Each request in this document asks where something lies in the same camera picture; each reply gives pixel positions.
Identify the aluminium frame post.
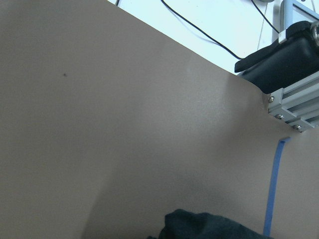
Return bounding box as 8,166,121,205
268,72,319,132

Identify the black graphic t-shirt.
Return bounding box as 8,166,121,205
157,209,269,239

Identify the black pouch on desk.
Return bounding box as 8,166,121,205
234,21,319,94

